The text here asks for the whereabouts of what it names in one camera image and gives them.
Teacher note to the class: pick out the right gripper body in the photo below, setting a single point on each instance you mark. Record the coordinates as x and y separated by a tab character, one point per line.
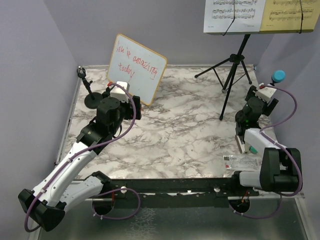
267	110

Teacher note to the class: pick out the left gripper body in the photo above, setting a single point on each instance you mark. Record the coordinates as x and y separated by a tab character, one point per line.
128	112

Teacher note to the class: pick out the blue-headed microphone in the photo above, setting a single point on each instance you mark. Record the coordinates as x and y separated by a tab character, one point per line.
277	77

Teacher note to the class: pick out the black microphone stand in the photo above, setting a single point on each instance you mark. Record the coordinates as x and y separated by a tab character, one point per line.
93	99

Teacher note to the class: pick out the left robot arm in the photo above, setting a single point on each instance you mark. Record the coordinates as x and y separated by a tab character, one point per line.
47	203

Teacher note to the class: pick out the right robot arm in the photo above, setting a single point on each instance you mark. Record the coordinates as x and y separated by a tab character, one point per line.
281	169

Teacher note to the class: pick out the green eraser block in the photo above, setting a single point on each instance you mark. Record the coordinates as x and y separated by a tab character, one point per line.
253	150

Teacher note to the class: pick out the yellow-framed whiteboard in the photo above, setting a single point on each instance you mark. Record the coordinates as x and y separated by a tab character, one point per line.
139	66

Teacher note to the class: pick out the grey stapler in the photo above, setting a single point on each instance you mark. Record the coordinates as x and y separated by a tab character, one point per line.
242	146

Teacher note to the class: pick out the black tripod music stand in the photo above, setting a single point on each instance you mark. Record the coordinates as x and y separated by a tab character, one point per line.
236	60

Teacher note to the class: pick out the clear ruler set packet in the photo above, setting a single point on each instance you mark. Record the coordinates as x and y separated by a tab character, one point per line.
240	163

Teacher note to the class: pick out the yellow sheet music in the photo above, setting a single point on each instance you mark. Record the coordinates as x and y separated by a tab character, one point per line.
290	16

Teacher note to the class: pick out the white sheet music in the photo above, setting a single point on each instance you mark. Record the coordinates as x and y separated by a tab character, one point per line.
233	16

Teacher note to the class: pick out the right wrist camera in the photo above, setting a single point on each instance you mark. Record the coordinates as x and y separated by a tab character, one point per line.
265	93

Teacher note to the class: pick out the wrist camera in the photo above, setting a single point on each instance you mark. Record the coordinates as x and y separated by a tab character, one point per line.
265	93
118	93

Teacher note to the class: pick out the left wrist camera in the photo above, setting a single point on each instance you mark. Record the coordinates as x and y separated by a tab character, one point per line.
118	93

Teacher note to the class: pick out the aluminium frame rail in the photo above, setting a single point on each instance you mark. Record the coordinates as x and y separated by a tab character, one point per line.
273	195

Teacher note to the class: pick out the black mounting rail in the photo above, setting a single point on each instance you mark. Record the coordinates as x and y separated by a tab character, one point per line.
170	192

